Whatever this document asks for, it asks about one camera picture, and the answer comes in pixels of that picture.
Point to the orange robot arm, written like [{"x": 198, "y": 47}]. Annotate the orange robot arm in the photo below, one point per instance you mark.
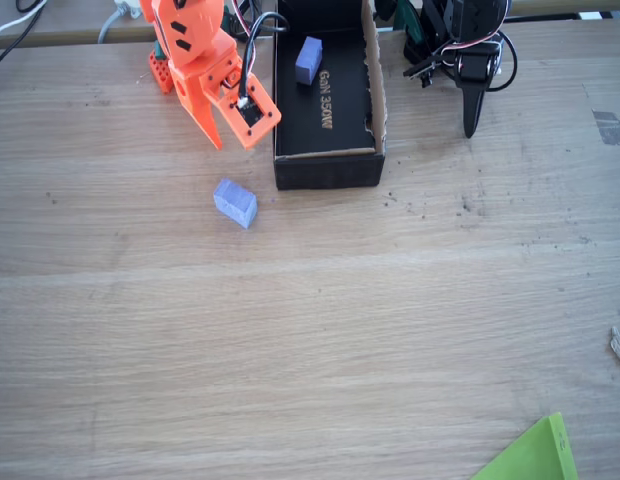
[{"x": 190, "y": 25}]

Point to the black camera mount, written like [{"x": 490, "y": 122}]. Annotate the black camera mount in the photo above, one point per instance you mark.
[{"x": 420, "y": 70}]

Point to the purple foam block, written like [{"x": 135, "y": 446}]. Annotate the purple foam block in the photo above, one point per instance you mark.
[
  {"x": 235, "y": 202},
  {"x": 308, "y": 62}
]

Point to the black cardboard box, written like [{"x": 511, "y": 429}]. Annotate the black cardboard box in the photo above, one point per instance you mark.
[{"x": 330, "y": 172}]

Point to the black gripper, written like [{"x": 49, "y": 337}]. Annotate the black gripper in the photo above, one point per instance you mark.
[{"x": 473, "y": 95}]

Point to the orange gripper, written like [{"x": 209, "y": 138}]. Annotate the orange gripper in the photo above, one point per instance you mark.
[{"x": 195, "y": 92}]

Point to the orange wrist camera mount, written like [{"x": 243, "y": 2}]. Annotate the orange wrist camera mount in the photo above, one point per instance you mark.
[{"x": 252, "y": 117}]

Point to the green paper sheet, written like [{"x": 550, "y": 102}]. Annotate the green paper sheet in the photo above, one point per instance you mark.
[{"x": 535, "y": 455}]

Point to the white power adapter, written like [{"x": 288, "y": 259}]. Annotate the white power adapter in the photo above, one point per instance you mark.
[{"x": 132, "y": 6}]

